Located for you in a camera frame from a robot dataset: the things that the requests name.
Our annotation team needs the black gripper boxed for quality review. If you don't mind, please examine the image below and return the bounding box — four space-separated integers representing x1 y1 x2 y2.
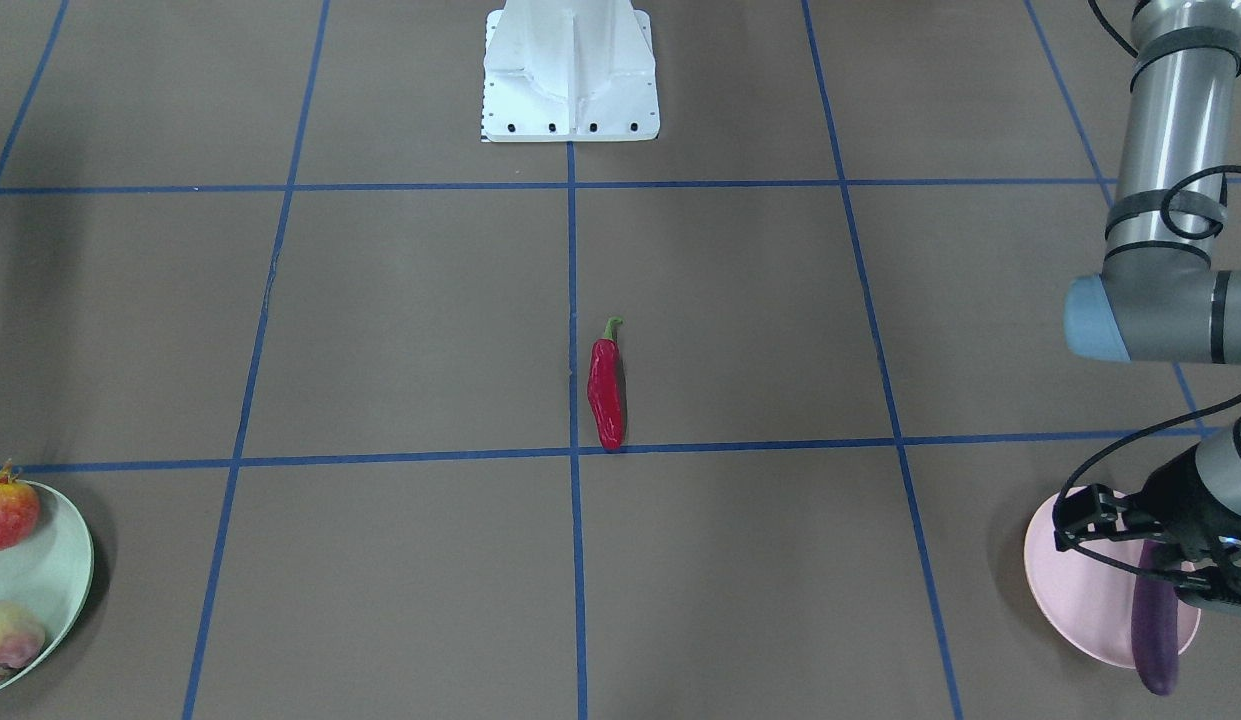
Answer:
1132 444 1241 611

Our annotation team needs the purple eggplant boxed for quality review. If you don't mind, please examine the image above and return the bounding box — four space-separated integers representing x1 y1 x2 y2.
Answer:
1129 575 1179 696

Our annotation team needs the red chili pepper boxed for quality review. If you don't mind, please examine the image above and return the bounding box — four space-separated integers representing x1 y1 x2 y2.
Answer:
585 317 625 452

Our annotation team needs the red pomegranate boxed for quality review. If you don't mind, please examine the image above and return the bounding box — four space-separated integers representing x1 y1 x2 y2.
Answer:
0 461 41 551

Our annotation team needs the peach fruit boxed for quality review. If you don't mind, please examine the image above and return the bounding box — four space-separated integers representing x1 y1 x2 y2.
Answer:
0 600 47 683

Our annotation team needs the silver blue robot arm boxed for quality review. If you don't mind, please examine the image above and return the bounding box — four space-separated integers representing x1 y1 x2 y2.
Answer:
1051 1 1241 614

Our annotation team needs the pink plate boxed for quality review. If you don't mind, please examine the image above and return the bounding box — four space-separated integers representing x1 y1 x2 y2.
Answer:
1023 487 1203 670

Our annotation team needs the green plate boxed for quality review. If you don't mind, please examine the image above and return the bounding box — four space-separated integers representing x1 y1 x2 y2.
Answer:
0 480 96 691

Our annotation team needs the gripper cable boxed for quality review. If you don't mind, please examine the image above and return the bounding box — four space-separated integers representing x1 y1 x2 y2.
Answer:
1055 0 1241 591

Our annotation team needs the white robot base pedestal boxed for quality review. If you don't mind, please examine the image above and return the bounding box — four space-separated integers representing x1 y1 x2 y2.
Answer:
480 1 661 143

